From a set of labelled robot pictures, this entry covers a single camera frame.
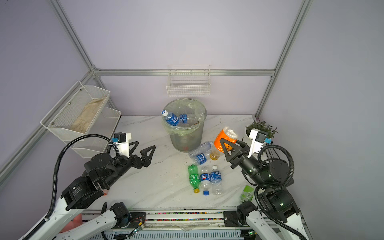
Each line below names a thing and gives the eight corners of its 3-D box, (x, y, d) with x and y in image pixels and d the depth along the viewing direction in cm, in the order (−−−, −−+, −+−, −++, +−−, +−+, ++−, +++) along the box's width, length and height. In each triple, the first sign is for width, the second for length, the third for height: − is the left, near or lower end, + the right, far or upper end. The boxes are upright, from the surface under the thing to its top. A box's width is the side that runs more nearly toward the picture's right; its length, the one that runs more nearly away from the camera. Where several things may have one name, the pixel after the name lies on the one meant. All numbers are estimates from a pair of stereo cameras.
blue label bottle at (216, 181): (211, 195, 83) (211, 192, 79) (209, 169, 93) (210, 165, 89) (221, 195, 83) (223, 192, 79) (219, 169, 93) (220, 165, 89)
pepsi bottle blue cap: (200, 195, 83) (200, 193, 79) (200, 170, 92) (200, 166, 88) (211, 195, 83) (212, 193, 79) (209, 170, 92) (210, 166, 88)
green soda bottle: (191, 194, 83) (191, 191, 79) (187, 168, 93) (187, 165, 89) (201, 192, 84) (201, 189, 80) (196, 167, 94) (196, 163, 90)
